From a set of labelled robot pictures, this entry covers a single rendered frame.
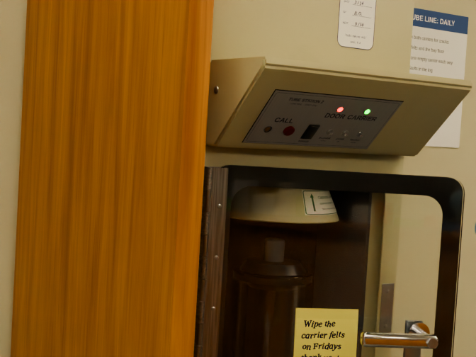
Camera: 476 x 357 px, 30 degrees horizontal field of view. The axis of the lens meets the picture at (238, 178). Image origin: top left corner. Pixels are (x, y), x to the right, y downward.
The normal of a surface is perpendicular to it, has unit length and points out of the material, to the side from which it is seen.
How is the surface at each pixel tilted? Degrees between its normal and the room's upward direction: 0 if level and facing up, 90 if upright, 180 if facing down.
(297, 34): 90
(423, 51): 90
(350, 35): 90
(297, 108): 135
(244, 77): 90
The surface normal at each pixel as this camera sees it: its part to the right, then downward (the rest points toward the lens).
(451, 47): 0.54, 0.07
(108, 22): -0.84, -0.02
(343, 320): 0.11, 0.06
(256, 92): 0.34, 0.76
